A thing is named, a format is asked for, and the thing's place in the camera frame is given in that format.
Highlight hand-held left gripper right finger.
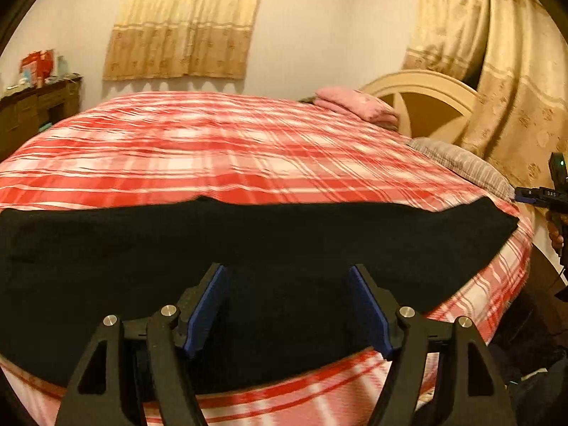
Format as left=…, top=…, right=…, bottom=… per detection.
left=347, top=264, right=518, bottom=426

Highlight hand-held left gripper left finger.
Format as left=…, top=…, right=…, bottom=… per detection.
left=54, top=263, right=231, bottom=426

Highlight black pants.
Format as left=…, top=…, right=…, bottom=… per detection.
left=0, top=196, right=520, bottom=395

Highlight person's right hand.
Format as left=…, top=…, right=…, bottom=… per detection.
left=546, top=211, right=565, bottom=257

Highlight grey striped pillow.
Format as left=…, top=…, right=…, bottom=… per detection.
left=406, top=137, right=515, bottom=200

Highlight beige patterned window curtain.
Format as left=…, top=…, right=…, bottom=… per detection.
left=103, top=0, right=271, bottom=81
left=403, top=0, right=568, bottom=189

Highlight cream bed headboard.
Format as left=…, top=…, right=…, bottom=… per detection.
left=359, top=70, right=480, bottom=140

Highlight red plaid bed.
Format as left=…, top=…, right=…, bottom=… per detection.
left=0, top=91, right=535, bottom=426

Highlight pink folded blanket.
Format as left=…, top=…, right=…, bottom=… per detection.
left=314, top=87, right=400, bottom=126

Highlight brown wooden desk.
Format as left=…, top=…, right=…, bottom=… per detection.
left=0, top=75, right=83, bottom=160

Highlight red gift bag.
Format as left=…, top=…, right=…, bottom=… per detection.
left=18, top=50, right=56, bottom=87

